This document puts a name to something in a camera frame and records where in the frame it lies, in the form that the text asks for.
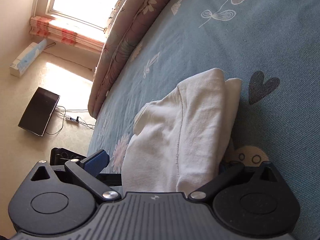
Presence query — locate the white power strip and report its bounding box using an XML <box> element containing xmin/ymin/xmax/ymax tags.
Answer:
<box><xmin>65</xmin><ymin>116</ymin><xmax>79</xmax><ymax>124</ymax></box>

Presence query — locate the blue floral bed sheet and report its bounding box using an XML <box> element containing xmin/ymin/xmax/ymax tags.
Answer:
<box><xmin>88</xmin><ymin>0</ymin><xmax>319</xmax><ymax>239</ymax></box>

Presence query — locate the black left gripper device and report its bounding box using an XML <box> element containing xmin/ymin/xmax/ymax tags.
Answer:
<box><xmin>49</xmin><ymin>147</ymin><xmax>122</xmax><ymax>187</ymax></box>

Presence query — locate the pink striped curtain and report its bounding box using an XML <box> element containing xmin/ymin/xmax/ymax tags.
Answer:
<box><xmin>29</xmin><ymin>16</ymin><xmax>106</xmax><ymax>54</ymax></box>

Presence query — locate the bright window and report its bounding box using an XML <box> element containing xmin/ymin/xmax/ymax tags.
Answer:
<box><xmin>44</xmin><ymin>0</ymin><xmax>133</xmax><ymax>32</ymax></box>

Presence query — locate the pink floral quilt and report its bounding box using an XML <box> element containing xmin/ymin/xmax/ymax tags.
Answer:
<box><xmin>88</xmin><ymin>0</ymin><xmax>170</xmax><ymax>118</ymax></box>

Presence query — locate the black flat screen monitor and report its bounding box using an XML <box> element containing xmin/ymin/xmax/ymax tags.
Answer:
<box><xmin>18</xmin><ymin>87</ymin><xmax>60</xmax><ymax>137</ymax></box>

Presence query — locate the white air conditioner unit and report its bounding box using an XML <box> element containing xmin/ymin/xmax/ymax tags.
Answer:
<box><xmin>9</xmin><ymin>39</ymin><xmax>47</xmax><ymax>77</ymax></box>

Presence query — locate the black cable on floor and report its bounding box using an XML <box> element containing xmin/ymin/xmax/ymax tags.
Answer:
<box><xmin>44</xmin><ymin>105</ymin><xmax>97</xmax><ymax>136</ymax></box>

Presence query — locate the white long sleeve shirt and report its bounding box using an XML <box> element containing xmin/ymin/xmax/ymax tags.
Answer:
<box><xmin>121</xmin><ymin>68</ymin><xmax>242</xmax><ymax>194</ymax></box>

